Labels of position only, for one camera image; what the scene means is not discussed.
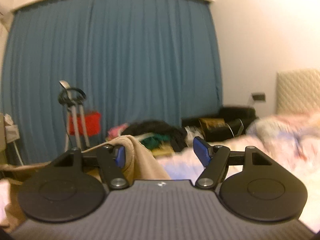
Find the tan brown garment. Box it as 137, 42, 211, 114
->
1, 135, 170, 232

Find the pile of mixed clothes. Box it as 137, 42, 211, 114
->
106, 120, 204, 155

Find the brown cardboard box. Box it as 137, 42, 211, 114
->
199, 118, 226, 132

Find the red fabric basket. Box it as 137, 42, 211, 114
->
68, 112, 101, 137

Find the black sofa chair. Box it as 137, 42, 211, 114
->
182, 106, 258, 142

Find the garment steamer stand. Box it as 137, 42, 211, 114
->
58, 80, 90, 151

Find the pastel tie-dye duvet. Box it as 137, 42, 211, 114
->
0, 113, 320, 231

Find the white desk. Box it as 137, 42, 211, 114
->
1, 113, 24, 165

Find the blue curtain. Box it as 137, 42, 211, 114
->
1, 0, 222, 164

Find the beige quilted headboard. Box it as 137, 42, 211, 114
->
276, 68, 319, 115

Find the black wall outlet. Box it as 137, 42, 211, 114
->
251, 93, 266, 102

